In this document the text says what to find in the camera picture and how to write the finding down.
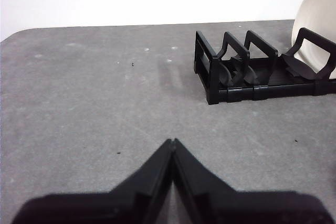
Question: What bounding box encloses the black plate rack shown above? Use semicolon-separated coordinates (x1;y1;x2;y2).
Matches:
193;27;336;106

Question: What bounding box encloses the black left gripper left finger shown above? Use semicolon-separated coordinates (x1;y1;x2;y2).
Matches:
12;138;174;224

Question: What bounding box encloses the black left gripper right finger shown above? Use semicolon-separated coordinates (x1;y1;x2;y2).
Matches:
173;137;336;224

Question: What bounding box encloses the beige plate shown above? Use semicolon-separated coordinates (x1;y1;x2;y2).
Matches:
291;0;336;80

